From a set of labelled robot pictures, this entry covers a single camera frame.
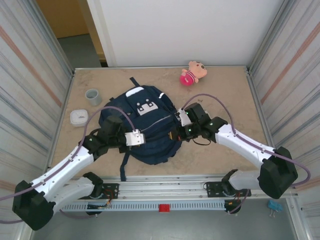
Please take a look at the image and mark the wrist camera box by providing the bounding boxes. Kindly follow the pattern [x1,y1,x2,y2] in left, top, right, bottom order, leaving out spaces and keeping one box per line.
[176,108,192,127]
[124,129,146,148]

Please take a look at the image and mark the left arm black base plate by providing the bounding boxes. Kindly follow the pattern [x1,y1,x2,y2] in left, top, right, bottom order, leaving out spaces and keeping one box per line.
[96,183,120,200]

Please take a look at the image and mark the white door frame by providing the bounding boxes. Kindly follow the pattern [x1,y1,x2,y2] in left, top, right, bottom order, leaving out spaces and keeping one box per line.
[86,0,118,68]

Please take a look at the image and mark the blue binder clip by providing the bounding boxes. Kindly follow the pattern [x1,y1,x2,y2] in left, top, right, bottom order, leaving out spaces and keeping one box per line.
[267,199,283,219]

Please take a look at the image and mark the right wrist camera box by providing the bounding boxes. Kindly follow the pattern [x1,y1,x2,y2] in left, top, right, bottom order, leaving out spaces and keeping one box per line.
[176,108,192,127]

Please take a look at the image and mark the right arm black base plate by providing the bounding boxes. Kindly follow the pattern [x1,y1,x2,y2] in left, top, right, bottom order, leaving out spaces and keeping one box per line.
[206,180,252,198]

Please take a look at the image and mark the aluminium mounting rail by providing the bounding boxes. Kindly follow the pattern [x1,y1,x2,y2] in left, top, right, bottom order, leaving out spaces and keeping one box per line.
[26,174,300,203]

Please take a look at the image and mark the aluminium frame post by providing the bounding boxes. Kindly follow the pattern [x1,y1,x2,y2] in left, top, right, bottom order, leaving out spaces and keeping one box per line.
[246,0,301,76]
[14,0,76,76]

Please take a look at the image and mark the navy blue backpack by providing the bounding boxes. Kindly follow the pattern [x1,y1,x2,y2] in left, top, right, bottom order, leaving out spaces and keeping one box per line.
[98,76,183,182]

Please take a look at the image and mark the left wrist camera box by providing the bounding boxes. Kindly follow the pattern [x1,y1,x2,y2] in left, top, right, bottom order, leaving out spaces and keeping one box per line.
[124,129,146,148]

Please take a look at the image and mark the white slotted cable duct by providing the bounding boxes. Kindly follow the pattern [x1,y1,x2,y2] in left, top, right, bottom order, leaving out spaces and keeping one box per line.
[59,201,227,212]

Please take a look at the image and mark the pink plush toy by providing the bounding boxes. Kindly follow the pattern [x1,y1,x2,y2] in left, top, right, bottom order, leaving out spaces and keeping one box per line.
[179,59,208,86]

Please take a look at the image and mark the orange wooden door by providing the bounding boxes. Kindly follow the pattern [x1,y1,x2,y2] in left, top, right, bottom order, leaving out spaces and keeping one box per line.
[36,0,107,63]

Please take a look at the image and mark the white square clock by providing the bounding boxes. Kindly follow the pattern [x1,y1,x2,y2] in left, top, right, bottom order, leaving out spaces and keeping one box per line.
[69,109,89,128]

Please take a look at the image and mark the grey cup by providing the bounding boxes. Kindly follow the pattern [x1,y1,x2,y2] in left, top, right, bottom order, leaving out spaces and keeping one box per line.
[84,88,103,107]

